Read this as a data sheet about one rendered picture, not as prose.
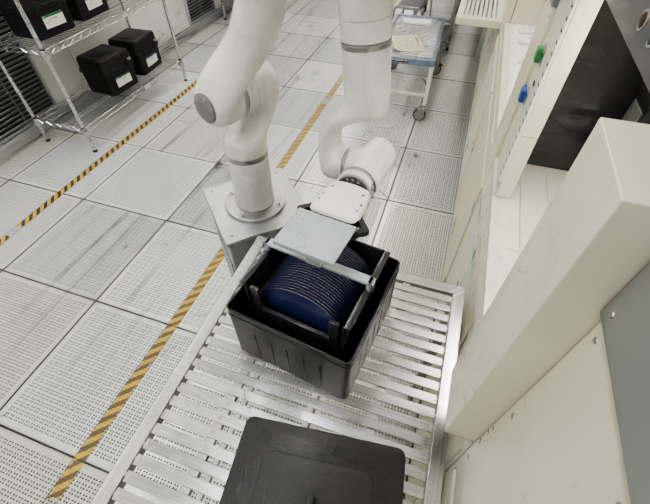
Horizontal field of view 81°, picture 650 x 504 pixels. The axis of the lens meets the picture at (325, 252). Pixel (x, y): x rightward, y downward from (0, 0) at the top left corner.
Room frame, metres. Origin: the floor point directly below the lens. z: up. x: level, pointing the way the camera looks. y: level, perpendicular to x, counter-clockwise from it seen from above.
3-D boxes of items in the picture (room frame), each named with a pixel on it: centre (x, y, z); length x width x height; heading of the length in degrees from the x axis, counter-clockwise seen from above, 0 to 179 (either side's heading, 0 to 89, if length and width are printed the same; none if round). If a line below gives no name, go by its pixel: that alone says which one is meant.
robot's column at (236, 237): (0.93, 0.22, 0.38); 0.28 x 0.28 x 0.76; 26
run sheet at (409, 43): (3.06, -0.62, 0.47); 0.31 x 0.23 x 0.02; 3
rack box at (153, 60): (3.29, 1.54, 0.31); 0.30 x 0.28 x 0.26; 165
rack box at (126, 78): (2.94, 1.64, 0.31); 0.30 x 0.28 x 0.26; 157
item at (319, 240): (0.48, 0.02, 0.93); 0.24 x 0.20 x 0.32; 63
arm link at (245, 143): (0.96, 0.20, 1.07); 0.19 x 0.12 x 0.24; 145
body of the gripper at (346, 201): (0.58, -0.04, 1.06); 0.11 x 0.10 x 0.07; 153
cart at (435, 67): (3.22, -0.70, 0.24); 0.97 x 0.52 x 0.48; 164
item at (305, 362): (0.48, 0.02, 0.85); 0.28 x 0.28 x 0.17; 63
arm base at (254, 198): (0.93, 0.22, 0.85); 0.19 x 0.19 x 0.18
